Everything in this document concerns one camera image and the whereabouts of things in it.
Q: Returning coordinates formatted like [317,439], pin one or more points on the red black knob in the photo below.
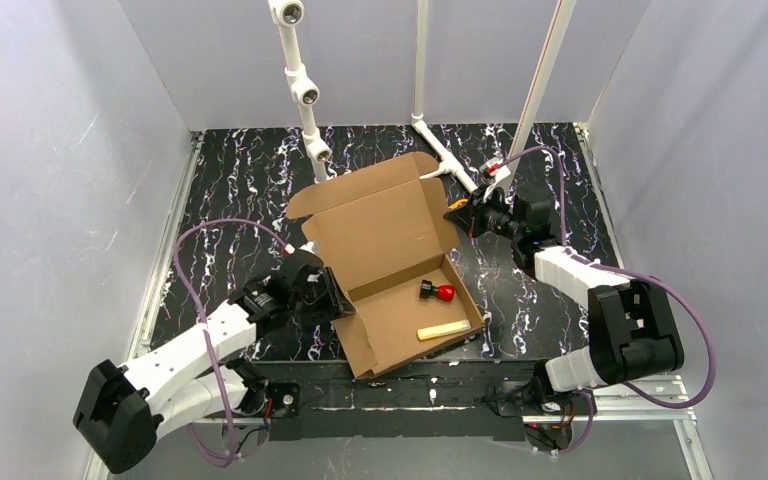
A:
[445,293]

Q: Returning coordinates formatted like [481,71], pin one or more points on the white PVC pipe frame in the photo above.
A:
[287,15]

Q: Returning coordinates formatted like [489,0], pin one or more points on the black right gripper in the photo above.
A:
[476,215]

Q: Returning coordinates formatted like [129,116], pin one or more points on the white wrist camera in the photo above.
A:
[310,247]
[494,172]

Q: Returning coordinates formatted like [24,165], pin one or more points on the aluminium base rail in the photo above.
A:
[297,342]

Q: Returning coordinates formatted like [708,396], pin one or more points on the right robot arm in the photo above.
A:
[631,327]

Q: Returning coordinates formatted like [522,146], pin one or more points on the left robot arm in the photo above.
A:
[124,410]

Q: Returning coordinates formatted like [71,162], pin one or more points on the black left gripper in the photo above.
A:
[325,295]

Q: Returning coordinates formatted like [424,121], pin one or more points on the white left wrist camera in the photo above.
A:
[310,247]

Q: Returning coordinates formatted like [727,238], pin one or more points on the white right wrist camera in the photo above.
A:
[494,172]

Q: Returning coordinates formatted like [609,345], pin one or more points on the yellow rectangular block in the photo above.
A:
[451,329]

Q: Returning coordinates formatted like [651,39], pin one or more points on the brown cardboard box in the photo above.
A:
[382,230]

